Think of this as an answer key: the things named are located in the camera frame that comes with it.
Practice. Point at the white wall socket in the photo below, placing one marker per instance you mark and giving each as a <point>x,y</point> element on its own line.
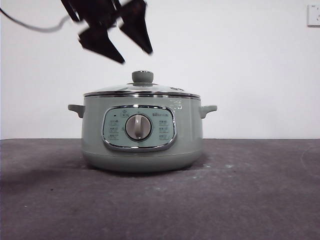
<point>314,15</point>

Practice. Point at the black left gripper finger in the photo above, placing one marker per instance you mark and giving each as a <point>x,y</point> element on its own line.
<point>100,42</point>
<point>138,32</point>

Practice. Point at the pale green electric cooking pot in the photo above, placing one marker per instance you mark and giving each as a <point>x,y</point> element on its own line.
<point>190,130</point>

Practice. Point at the glass lid with green knob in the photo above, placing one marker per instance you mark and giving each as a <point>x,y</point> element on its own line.
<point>142,77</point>

